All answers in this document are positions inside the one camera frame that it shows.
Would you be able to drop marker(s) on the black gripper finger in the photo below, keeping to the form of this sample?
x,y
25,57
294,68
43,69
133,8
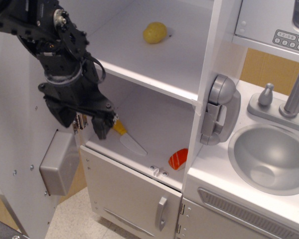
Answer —
x,y
101,126
64,115

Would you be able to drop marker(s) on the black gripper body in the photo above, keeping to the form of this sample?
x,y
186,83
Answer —
x,y
82,95

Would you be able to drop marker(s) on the white fridge door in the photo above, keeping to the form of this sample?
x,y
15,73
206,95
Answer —
x,y
27,129

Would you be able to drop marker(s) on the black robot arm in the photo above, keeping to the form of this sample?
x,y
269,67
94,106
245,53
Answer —
x,y
45,29

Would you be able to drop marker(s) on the grey ice dispenser panel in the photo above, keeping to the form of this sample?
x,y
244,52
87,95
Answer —
x,y
59,164

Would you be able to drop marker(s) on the white magnetic door latch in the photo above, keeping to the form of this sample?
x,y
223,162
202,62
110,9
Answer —
x,y
156,171

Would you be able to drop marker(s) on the white lower freezer door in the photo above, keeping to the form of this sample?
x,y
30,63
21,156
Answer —
x,y
128,198

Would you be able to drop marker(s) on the orange toy salmon sushi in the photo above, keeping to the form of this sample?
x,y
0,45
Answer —
x,y
178,160

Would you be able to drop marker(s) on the white toy kitchen cabinet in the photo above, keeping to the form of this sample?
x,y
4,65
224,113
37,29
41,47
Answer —
x,y
161,93

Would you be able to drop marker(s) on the yellow toy potato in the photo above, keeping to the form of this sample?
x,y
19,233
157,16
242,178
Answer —
x,y
154,33

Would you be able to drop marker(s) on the brass door hinge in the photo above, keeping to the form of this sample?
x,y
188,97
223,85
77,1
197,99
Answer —
x,y
178,229
182,208

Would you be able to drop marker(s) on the grey toy telephone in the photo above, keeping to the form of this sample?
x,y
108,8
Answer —
x,y
222,111

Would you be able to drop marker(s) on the lower brass door hinge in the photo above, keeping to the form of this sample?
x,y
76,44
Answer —
x,y
178,229

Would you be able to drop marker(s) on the black case corner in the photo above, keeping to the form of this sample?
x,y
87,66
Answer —
x,y
7,232

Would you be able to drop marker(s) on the grey faucet knob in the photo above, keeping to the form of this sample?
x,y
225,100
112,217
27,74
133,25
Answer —
x,y
266,96

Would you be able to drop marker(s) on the grey toy sink basin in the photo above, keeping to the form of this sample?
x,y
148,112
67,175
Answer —
x,y
267,158

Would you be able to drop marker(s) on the grey toy faucet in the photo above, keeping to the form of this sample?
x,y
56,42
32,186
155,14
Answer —
x,y
291,108

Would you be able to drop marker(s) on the toy microwave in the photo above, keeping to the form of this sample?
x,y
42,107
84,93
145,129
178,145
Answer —
x,y
270,26

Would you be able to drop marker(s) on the toy knife yellow handle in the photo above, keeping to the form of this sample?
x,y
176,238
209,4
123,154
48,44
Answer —
x,y
127,141

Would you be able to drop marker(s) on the grey lower door handle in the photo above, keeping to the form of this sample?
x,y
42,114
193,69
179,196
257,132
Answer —
x,y
160,222

